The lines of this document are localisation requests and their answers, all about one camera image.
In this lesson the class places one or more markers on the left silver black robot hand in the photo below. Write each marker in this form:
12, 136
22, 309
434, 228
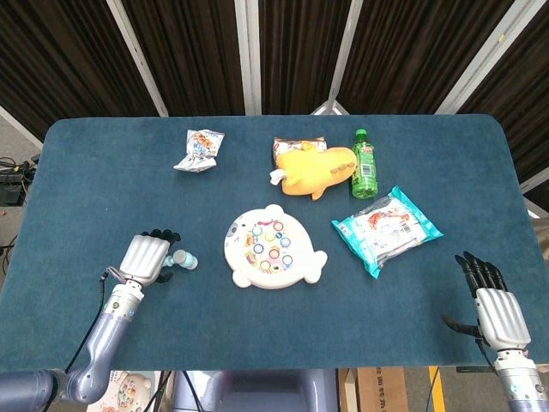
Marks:
143, 259

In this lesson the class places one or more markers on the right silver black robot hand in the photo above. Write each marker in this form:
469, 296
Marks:
502, 315

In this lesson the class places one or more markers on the light blue toy hammer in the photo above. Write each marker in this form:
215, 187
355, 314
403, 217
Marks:
186, 258

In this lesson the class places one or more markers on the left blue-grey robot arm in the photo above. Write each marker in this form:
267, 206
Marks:
107, 335

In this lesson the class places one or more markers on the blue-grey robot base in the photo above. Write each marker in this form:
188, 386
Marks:
257, 390

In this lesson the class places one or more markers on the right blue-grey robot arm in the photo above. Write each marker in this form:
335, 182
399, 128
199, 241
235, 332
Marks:
519, 382

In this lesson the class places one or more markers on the white fish-shaped toy board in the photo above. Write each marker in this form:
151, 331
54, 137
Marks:
240, 274

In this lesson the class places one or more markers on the toy box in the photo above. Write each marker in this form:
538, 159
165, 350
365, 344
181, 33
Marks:
128, 390

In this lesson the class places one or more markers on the blue felt table mat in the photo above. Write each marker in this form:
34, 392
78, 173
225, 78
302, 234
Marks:
107, 193

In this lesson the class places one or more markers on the crumpled white blue snack packet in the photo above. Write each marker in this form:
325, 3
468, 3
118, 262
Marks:
201, 148

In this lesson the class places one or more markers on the brown cardboard box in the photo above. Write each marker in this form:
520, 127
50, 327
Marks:
381, 390

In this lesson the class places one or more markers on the teal clear food package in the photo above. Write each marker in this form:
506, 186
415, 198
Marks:
386, 232

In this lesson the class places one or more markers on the yellow plush toy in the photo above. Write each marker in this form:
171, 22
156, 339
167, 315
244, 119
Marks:
309, 171

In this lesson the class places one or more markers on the green drink bottle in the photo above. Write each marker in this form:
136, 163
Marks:
364, 171

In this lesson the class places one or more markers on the dark brown pleated curtain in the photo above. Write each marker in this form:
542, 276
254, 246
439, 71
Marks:
193, 51

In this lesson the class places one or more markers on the white frame post with foot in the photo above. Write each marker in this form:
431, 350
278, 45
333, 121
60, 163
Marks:
341, 56

